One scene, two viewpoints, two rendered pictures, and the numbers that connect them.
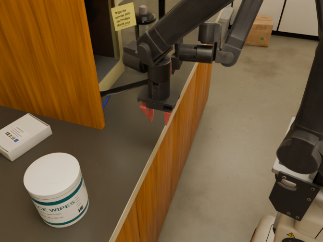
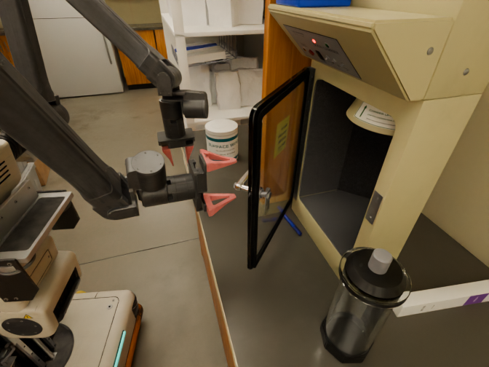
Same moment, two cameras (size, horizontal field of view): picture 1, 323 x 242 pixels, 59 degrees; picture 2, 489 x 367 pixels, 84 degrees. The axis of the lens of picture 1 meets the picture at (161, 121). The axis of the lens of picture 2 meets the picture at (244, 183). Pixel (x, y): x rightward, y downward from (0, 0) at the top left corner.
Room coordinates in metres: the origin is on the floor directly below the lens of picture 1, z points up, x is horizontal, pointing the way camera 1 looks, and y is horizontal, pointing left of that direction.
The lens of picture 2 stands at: (1.31, -0.25, 1.54)
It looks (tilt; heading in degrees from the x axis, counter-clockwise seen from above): 36 degrees down; 144
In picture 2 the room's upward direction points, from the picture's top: straight up
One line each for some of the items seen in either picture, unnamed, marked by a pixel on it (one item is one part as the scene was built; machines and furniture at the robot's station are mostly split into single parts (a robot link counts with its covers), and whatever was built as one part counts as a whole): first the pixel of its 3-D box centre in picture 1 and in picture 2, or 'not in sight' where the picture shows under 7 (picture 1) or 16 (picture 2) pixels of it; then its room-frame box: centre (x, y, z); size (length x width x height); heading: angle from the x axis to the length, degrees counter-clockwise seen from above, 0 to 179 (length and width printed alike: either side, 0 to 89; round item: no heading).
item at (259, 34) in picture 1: (253, 29); not in sight; (3.43, -1.14, 0.14); 0.41 x 0.33 x 0.29; 78
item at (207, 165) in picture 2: not in sight; (215, 168); (0.87, -0.01, 1.22); 0.09 x 0.07 x 0.07; 74
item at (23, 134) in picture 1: (20, 135); not in sight; (0.70, 0.48, 0.96); 0.16 x 0.12 x 0.04; 145
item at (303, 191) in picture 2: not in sight; (376, 162); (1.04, 0.34, 1.19); 0.26 x 0.24 x 0.35; 161
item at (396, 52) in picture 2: not in sight; (332, 44); (0.98, 0.17, 1.46); 0.32 x 0.11 x 0.10; 161
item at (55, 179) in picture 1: (58, 190); (222, 141); (0.44, 0.26, 1.02); 0.13 x 0.13 x 0.15
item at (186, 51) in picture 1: (186, 52); (183, 187); (0.85, -0.08, 1.19); 0.07 x 0.07 x 0.10; 74
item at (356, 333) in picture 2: not in sight; (358, 307); (1.22, 0.08, 1.06); 0.11 x 0.11 x 0.21
